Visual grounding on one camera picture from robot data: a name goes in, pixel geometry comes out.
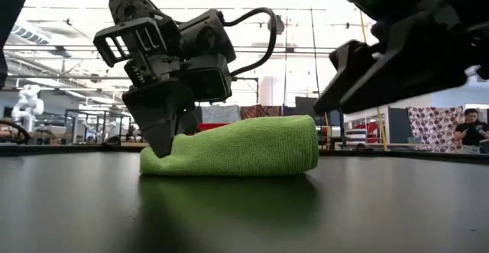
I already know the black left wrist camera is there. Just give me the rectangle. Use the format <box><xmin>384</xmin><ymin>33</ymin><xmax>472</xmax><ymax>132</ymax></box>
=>
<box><xmin>186</xmin><ymin>53</ymin><xmax>235</xmax><ymax>104</ymax></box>

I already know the black camera cable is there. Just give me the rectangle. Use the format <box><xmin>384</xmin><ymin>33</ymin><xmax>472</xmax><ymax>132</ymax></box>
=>
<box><xmin>223</xmin><ymin>7</ymin><xmax>279</xmax><ymax>76</ymax></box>

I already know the grey cloth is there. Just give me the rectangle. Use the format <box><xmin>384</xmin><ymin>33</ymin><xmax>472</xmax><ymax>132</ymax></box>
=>
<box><xmin>200</xmin><ymin>105</ymin><xmax>242</xmax><ymax>125</ymax></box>

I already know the black table frame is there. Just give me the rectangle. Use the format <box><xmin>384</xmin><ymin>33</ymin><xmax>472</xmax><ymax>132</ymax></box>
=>
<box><xmin>0</xmin><ymin>142</ymin><xmax>489</xmax><ymax>166</ymax></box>

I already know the green microfibre towel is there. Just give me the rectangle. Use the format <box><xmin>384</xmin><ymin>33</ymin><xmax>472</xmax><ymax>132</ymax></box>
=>
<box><xmin>139</xmin><ymin>114</ymin><xmax>320</xmax><ymax>177</ymax></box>

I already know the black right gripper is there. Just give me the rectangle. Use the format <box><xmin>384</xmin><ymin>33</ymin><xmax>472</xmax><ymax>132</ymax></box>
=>
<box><xmin>315</xmin><ymin>0</ymin><xmax>489</xmax><ymax>115</ymax></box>

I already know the black cage frame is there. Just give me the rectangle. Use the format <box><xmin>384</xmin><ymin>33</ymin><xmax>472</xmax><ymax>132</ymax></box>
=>
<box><xmin>63</xmin><ymin>109</ymin><xmax>131</xmax><ymax>144</ymax></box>

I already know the red cabinet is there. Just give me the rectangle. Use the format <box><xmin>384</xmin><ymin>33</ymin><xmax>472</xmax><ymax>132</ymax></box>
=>
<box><xmin>196</xmin><ymin>122</ymin><xmax>231</xmax><ymax>132</ymax></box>

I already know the red white striped object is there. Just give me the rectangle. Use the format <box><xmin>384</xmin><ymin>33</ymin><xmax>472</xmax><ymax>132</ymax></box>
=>
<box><xmin>345</xmin><ymin>121</ymin><xmax>380</xmax><ymax>143</ymax></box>

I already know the long black cable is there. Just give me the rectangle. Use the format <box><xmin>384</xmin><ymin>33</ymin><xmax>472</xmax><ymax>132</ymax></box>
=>
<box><xmin>306</xmin><ymin>0</ymin><xmax>321</xmax><ymax>98</ymax></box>

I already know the black hanging ceiling fixture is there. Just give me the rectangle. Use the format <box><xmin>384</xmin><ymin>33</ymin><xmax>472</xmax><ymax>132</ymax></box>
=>
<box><xmin>266</xmin><ymin>14</ymin><xmax>286</xmax><ymax>36</ymax></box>

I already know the white humanoid robot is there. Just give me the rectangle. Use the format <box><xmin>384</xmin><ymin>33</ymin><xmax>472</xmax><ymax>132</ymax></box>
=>
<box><xmin>10</xmin><ymin>83</ymin><xmax>45</xmax><ymax>132</ymax></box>

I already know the brown patterned cloth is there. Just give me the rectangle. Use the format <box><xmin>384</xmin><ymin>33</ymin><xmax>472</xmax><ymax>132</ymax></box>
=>
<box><xmin>240</xmin><ymin>105</ymin><xmax>284</xmax><ymax>120</ymax></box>

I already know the white dotted cloth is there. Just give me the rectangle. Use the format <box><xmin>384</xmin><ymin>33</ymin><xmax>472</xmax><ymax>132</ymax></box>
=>
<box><xmin>406</xmin><ymin>106</ymin><xmax>465</xmax><ymax>153</ymax></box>

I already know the long yellow cable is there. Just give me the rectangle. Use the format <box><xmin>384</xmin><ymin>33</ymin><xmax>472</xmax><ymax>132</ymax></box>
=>
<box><xmin>358</xmin><ymin>10</ymin><xmax>387</xmax><ymax>151</ymax></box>

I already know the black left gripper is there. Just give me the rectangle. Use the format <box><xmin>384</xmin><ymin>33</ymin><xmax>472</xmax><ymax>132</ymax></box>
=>
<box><xmin>93</xmin><ymin>8</ymin><xmax>237</xmax><ymax>158</ymax></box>

